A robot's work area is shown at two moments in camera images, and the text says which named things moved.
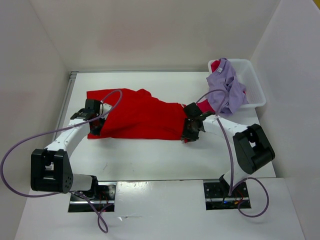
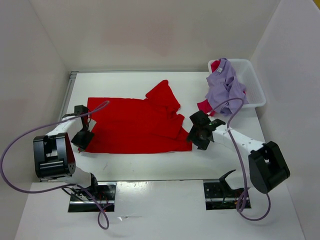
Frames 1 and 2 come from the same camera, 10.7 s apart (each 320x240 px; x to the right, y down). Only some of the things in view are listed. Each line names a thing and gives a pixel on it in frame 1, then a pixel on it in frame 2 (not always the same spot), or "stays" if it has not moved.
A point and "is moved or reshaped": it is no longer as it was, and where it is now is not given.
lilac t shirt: (226, 93) stays
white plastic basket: (245, 75) stays
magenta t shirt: (205, 104) stays
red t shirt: (141, 116) is moved or reshaped
